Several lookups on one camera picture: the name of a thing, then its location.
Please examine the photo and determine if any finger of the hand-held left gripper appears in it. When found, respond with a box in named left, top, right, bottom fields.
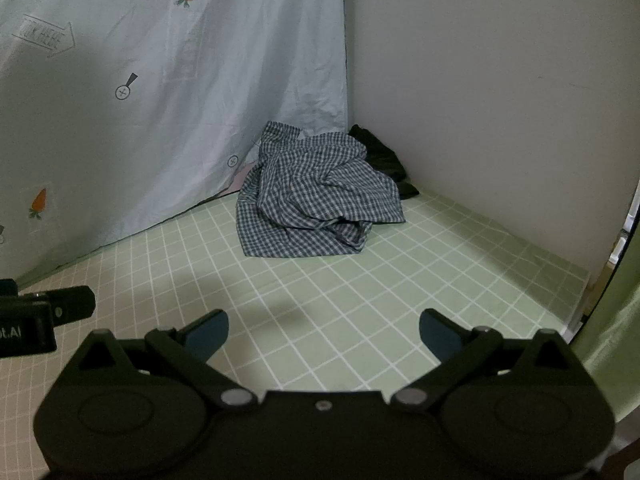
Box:
left=34, top=285, right=97, bottom=325

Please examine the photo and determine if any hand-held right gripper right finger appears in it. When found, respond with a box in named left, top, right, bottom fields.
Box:
left=390, top=308, right=582, bottom=414

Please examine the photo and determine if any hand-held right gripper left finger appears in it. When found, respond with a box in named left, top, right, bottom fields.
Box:
left=75, top=309, right=261, bottom=412

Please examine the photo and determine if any blue plaid shirt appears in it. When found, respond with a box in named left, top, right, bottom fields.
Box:
left=236, top=120, right=407, bottom=259

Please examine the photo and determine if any pink cloth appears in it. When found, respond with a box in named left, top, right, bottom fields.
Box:
left=232, top=162, right=257, bottom=195

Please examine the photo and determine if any light green curtain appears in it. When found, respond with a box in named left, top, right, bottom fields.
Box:
left=570, top=255, right=640, bottom=423

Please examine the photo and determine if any dark green cloth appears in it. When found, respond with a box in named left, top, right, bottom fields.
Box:
left=348, top=124, right=420, bottom=200

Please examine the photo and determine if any light blue carrot print sheet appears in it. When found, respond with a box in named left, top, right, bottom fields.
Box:
left=0, top=0, right=351, bottom=281

